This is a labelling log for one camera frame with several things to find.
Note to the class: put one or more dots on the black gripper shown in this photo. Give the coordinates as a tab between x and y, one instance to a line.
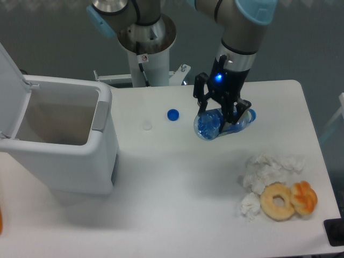
225	86

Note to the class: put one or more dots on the blue plastic bottle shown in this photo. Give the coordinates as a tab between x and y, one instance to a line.
207	125

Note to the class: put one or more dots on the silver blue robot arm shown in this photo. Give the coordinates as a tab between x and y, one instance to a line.
244	24

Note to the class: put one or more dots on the blue bottle cap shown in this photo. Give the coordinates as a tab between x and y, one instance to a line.
173	114

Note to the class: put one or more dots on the white bottle cap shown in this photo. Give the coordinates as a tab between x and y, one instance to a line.
147	125

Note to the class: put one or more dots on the white trash can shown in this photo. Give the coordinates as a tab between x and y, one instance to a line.
59	129

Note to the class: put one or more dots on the large crumpled white tissue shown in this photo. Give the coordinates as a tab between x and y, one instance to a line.
266	169

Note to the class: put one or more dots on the small crumpled white tissue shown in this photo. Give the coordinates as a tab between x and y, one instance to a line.
250	206

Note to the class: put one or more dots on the white furniture at right edge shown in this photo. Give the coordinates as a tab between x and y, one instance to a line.
333	123

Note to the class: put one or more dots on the orange glazed twisted bun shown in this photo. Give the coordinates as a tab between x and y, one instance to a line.
303	198

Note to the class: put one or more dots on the black device at edge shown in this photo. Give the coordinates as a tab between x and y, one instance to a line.
334	231

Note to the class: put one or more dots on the orange object at edge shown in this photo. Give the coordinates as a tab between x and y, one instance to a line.
1	222

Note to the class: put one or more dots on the white metal base frame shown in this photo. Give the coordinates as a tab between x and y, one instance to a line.
178	77

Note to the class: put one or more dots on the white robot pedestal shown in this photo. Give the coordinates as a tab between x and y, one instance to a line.
147	49

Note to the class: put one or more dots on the plain ring donut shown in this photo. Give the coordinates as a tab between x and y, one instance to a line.
268	205

